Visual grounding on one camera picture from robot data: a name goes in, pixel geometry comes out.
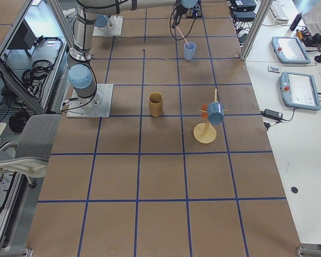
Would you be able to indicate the light blue plastic cup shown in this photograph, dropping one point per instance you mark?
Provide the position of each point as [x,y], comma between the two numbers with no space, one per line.
[189,50]

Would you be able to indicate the blue cup on stand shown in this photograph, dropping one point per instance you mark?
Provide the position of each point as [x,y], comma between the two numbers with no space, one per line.
[215,112]

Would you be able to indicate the wooden cup tree stand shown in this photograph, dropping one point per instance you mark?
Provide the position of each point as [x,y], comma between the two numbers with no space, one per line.
[205,132]

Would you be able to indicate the bamboo chopstick holder cylinder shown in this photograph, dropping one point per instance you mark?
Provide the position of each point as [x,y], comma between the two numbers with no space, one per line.
[155,101]

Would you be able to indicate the white keyboard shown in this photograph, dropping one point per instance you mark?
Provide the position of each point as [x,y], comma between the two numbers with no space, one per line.
[277,14]

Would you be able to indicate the small white label card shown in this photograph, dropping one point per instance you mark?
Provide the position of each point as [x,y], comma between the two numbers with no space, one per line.
[273,69]

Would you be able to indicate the upper teach pendant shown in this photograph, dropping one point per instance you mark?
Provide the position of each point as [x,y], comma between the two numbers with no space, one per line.
[289,50]

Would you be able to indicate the teach pendant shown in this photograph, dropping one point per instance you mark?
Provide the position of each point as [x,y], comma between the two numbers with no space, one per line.
[289,50]
[299,91]

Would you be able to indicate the black power brick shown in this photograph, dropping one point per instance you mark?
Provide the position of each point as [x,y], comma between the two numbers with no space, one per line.
[271,114]

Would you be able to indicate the lower teach pendant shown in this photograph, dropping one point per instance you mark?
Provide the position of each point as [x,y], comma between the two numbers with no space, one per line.
[299,91]

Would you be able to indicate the brown paper table cover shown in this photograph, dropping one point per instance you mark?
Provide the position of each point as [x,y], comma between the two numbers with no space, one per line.
[138,185]

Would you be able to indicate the grey office chair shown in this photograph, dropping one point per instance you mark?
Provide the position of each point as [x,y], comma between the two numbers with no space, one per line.
[30,156]

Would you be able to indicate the aluminium frame post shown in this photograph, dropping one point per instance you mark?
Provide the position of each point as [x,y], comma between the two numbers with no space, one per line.
[260,16]

